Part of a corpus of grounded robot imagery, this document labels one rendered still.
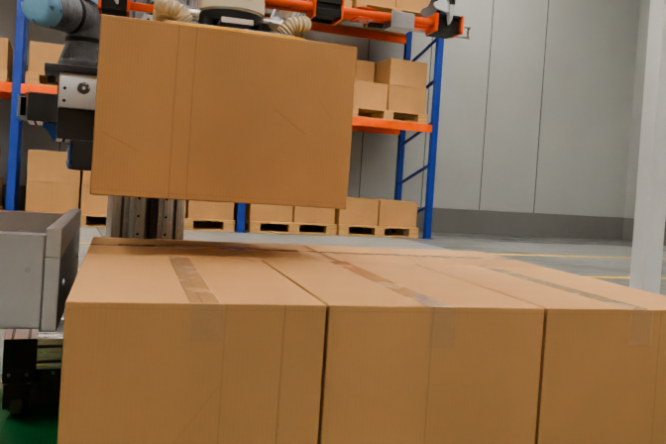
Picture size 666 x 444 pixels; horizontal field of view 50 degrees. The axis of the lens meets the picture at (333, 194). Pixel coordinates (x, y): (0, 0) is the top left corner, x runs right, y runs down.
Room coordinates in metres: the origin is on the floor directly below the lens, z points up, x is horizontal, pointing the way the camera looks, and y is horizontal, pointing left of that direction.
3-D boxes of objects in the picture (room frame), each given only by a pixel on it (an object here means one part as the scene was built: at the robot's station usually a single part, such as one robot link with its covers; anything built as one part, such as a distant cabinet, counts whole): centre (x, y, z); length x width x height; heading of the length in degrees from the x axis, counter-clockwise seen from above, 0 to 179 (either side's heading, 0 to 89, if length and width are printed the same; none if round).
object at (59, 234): (1.79, 0.66, 0.58); 0.70 x 0.03 x 0.06; 16
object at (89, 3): (2.28, 0.82, 1.20); 0.13 x 0.12 x 0.14; 155
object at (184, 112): (1.87, 0.31, 0.87); 0.60 x 0.40 x 0.40; 107
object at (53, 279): (1.79, 0.65, 0.48); 0.70 x 0.03 x 0.15; 16
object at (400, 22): (2.01, -0.15, 1.19); 0.07 x 0.07 x 0.04; 16
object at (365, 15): (2.06, 0.14, 1.20); 0.93 x 0.30 x 0.04; 106
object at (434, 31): (2.05, -0.28, 1.20); 0.08 x 0.07 x 0.05; 106
